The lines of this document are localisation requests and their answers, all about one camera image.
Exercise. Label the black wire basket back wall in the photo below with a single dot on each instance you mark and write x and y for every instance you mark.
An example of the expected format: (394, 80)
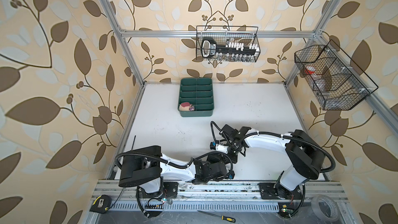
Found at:
(244, 34)

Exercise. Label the green plastic divided tray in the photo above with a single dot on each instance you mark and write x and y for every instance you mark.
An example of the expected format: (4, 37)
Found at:
(199, 92)

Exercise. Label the red lidded container in basket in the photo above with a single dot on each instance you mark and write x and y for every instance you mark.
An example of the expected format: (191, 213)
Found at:
(309, 70)

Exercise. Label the black wire basket wall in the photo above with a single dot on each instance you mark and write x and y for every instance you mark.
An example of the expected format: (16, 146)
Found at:
(340, 82)
(244, 34)

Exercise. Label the black socket set rail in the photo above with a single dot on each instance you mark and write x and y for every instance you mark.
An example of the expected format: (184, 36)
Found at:
(210, 48)

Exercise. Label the aluminium front rail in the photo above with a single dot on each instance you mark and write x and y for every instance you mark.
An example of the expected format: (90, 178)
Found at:
(251, 196)

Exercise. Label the beige sock maroon purple stripes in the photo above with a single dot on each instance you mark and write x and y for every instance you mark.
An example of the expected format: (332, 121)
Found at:
(186, 107)

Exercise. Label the black yellow tape measure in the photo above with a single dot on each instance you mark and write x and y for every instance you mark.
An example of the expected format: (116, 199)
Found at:
(101, 204)

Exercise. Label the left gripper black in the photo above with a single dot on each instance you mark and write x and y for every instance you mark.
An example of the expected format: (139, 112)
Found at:
(219, 168)

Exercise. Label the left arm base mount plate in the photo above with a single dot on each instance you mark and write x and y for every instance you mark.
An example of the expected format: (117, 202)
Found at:
(160, 191)

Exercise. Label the clear tape roll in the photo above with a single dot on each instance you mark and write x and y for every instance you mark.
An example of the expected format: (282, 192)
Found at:
(325, 208)

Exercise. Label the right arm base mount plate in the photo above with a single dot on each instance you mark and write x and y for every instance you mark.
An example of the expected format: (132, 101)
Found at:
(274, 191)

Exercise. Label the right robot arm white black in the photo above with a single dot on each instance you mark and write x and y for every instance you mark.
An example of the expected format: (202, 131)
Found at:
(307, 158)

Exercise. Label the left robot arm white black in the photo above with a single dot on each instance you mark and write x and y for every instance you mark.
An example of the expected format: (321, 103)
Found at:
(148, 167)

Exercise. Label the yellow black handled screwdriver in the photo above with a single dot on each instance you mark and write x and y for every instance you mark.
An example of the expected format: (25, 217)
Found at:
(222, 217)

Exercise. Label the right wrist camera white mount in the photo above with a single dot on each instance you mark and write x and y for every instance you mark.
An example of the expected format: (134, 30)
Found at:
(219, 147)

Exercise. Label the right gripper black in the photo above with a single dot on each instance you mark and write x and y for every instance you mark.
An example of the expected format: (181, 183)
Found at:
(232, 159)

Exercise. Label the black wire basket right wall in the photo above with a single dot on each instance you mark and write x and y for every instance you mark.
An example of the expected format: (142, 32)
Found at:
(340, 82)

